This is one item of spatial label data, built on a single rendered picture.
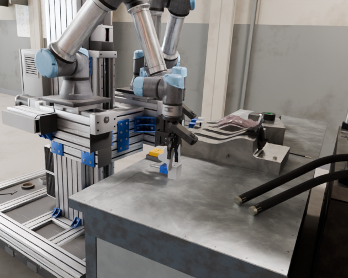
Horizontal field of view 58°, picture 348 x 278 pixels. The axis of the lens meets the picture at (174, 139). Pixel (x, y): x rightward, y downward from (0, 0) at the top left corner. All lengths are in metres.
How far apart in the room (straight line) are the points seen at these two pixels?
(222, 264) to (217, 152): 0.68
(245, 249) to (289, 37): 3.37
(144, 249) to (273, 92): 3.32
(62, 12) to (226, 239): 1.38
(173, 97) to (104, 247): 0.57
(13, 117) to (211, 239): 1.13
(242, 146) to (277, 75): 2.73
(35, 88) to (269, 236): 1.50
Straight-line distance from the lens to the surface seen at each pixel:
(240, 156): 1.43
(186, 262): 0.97
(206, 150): 1.47
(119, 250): 1.10
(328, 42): 3.97
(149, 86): 1.18
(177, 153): 1.25
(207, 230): 0.95
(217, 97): 4.29
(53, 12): 1.89
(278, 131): 1.81
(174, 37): 1.78
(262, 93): 4.15
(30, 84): 2.02
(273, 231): 1.00
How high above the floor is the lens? 1.30
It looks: 17 degrees down
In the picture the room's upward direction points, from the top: 4 degrees clockwise
